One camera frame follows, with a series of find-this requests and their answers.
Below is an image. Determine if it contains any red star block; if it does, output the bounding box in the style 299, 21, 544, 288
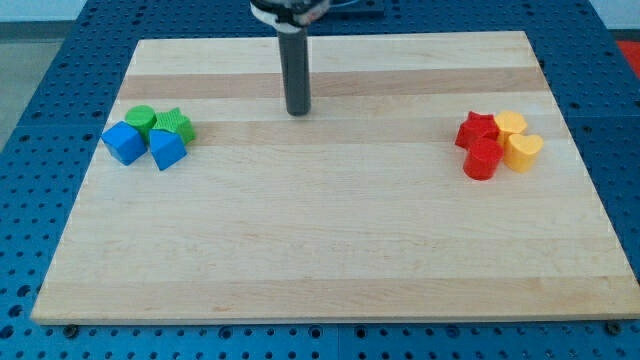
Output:
454, 111, 499, 149

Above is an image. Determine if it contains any blue pentagon block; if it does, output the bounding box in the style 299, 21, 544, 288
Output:
149, 129, 187, 171

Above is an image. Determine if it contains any blue cube block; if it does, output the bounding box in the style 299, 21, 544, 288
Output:
101, 121, 147, 166

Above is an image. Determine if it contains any yellow heart block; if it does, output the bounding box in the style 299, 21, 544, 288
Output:
503, 134, 544, 173

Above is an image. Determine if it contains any green cylinder block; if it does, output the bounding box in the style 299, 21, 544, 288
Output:
124, 105, 156, 144

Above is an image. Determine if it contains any green star block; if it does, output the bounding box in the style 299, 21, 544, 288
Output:
152, 108, 196, 145

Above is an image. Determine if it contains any red cylinder block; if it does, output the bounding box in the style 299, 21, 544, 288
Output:
463, 138, 504, 181

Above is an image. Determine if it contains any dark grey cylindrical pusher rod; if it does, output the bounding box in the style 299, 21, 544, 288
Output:
278, 29, 311, 116

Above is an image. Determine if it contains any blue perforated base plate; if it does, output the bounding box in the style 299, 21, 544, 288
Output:
1, 0, 639, 359

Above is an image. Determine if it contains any yellow hexagon block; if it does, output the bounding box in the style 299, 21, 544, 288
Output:
494, 110, 528, 147

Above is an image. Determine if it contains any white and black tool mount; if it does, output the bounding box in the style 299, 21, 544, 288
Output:
249, 0, 331, 27

